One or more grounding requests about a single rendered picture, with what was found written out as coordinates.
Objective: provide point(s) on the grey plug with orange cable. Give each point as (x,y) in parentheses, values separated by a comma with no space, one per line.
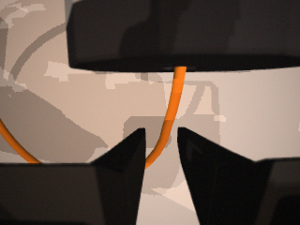
(177,88)

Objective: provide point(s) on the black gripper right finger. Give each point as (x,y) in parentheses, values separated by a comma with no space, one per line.
(229,189)

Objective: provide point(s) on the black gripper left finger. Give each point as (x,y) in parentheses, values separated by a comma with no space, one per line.
(107,194)

